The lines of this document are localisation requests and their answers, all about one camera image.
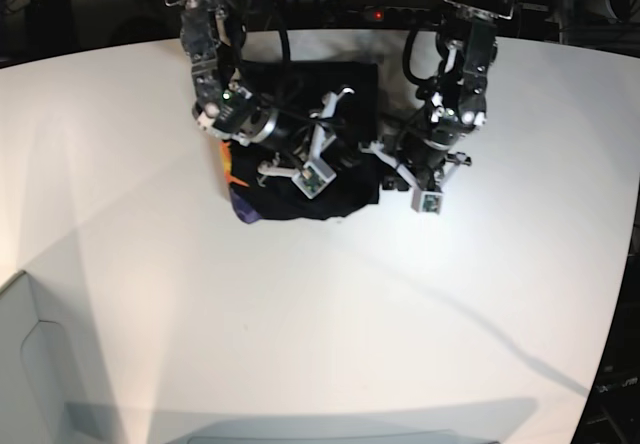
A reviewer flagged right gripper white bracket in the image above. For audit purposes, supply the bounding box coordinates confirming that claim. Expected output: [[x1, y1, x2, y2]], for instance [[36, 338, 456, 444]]
[[257, 86, 355, 199]]

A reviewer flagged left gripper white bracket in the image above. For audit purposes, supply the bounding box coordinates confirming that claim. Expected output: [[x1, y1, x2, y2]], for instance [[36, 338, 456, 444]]
[[361, 141, 473, 214]]

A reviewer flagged black T-shirt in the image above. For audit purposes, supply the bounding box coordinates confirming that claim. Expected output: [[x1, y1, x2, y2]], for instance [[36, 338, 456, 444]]
[[212, 62, 381, 224]]

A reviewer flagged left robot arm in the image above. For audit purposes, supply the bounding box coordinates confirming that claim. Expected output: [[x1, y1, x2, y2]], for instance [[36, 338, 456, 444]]
[[363, 0, 515, 214]]

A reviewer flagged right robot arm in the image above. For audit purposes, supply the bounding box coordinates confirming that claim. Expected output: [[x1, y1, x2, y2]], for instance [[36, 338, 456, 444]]
[[165, 0, 355, 199]]

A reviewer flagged black power strip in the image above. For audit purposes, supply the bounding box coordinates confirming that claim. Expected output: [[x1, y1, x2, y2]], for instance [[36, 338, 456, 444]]
[[341, 7, 441, 29]]

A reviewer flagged grey-white bin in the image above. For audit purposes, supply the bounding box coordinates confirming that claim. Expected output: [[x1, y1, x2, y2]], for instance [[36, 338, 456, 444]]
[[0, 269, 161, 444]]

